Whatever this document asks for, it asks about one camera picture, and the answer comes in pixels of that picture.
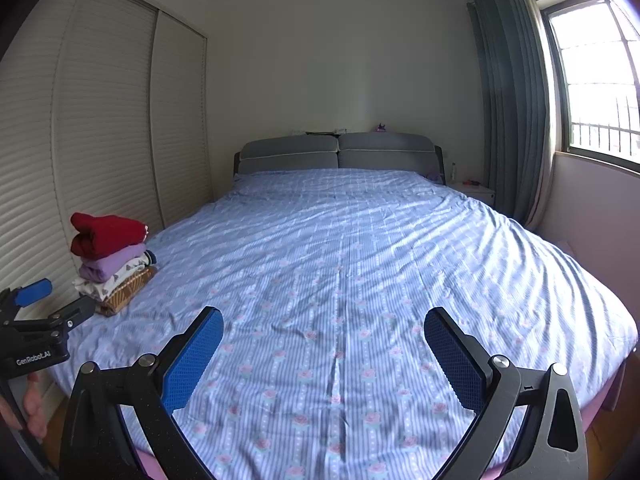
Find red knit sweater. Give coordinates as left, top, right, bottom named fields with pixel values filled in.
left=70, top=212, right=148, bottom=260

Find person's left hand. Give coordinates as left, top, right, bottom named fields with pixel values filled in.
left=0, top=373, right=47, bottom=440

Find folded white patterned garment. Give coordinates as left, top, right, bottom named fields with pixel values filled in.
left=73, top=249, right=156, bottom=301

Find folded brown plaid garment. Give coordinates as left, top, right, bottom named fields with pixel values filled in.
left=96, top=266, right=157, bottom=318

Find folded purple garment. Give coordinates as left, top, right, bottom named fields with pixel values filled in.
left=78, top=243, right=146, bottom=283

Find beige louvered wardrobe doors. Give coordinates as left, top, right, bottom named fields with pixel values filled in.
left=1, top=0, right=213, bottom=320

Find blue floral striped bedsheet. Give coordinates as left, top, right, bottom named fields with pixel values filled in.
left=53, top=169, right=638, bottom=479

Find white bedside table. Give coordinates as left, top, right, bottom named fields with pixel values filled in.
left=448, top=182, right=496, bottom=207

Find grey upholstered headboard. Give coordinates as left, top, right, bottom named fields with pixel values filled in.
left=233, top=132, right=446, bottom=184

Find window with railing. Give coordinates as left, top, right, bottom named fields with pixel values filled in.
left=542, top=0, right=639, bottom=172

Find teal green curtain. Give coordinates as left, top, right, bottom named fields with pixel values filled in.
left=468, top=0, right=560, bottom=231

